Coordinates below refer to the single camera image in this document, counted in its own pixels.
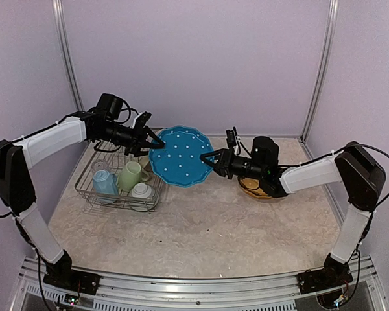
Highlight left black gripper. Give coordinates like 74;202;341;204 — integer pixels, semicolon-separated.
96;121;165;157

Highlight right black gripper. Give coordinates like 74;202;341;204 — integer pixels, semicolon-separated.
201;146;266;180

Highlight cream speckled plate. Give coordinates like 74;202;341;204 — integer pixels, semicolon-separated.
138;155;151;169

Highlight blue dotted plate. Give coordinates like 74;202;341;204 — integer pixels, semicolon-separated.
148;126;213;188

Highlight yellow dotted plate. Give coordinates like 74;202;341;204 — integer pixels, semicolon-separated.
237;176;266;196
237;176;284;200

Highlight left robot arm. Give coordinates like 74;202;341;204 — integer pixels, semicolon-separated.
0;93;165;291

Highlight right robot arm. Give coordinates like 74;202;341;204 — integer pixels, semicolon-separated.
200;133;387;293

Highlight green ceramic mug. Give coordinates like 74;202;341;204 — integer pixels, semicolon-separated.
117;161;150;192

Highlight clear drinking glass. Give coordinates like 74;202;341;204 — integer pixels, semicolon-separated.
91;159;110;174

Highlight white patterned bowl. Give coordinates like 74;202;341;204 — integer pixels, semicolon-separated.
130;182;155;211

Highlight light blue mug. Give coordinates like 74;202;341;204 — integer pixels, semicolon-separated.
93;170;119;203

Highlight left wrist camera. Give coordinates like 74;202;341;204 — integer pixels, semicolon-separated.
131;111;152;129

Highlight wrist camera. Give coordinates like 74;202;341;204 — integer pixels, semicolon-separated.
131;111;152;129
226;126;241;156

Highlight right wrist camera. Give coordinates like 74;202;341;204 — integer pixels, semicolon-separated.
226;126;241;156

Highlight metal wire dish rack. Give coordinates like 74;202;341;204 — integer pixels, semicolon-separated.
75;143;164;212

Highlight right aluminium frame post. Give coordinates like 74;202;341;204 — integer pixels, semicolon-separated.
300;0;339;144

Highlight aluminium frame post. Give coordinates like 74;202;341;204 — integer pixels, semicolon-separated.
51;0;85;111
300;0;339;144

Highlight left aluminium frame post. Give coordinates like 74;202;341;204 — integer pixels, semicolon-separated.
51;0;85;111

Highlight aluminium front rail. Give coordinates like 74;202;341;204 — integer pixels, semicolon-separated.
18;255;377;311

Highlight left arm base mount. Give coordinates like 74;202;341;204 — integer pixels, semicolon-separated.
43;270;100;295

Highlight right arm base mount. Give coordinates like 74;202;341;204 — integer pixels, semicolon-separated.
296;270;353;294

